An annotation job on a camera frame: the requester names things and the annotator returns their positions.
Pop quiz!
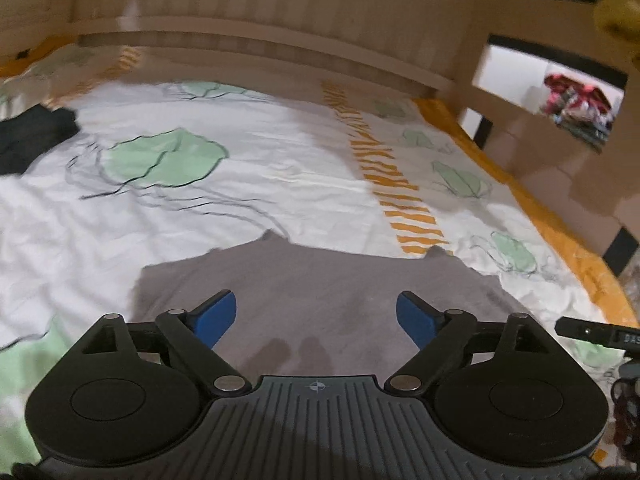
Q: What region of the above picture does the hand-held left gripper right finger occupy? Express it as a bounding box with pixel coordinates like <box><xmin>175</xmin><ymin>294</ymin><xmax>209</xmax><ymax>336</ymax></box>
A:
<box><xmin>384</xmin><ymin>290</ymin><xmax>552</xmax><ymax>394</ymax></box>

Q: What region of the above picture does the beige bedside shelf unit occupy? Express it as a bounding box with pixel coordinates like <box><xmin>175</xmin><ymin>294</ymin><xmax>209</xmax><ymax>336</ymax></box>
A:
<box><xmin>457</xmin><ymin>34</ymin><xmax>640</xmax><ymax>272</ymax></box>

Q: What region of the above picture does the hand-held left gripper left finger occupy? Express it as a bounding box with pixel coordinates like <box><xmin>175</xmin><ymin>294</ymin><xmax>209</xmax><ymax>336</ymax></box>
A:
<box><xmin>80</xmin><ymin>289</ymin><xmax>252</xmax><ymax>397</ymax></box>

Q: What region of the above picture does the pale yellow cloth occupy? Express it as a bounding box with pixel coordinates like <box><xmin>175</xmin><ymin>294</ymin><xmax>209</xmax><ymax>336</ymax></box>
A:
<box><xmin>592</xmin><ymin>0</ymin><xmax>640</xmax><ymax>77</ymax></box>

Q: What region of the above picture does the colourful cloth pile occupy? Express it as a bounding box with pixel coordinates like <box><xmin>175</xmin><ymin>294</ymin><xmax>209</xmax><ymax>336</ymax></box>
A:
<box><xmin>542</xmin><ymin>72</ymin><xmax>621</xmax><ymax>154</ymax></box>

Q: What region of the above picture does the leaf printed white bedsheet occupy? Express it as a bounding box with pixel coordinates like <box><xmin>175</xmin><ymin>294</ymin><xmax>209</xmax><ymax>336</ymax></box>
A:
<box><xmin>0</xmin><ymin>35</ymin><xmax>640</xmax><ymax>467</ymax></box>

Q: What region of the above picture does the grey garment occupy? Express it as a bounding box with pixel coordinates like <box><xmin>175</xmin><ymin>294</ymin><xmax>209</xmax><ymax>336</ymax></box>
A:
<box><xmin>131</xmin><ymin>230</ymin><xmax>568</xmax><ymax>386</ymax></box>

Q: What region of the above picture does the dark folded cloth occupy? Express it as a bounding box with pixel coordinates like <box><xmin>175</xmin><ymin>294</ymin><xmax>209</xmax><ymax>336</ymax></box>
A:
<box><xmin>0</xmin><ymin>105</ymin><xmax>81</xmax><ymax>177</ymax></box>

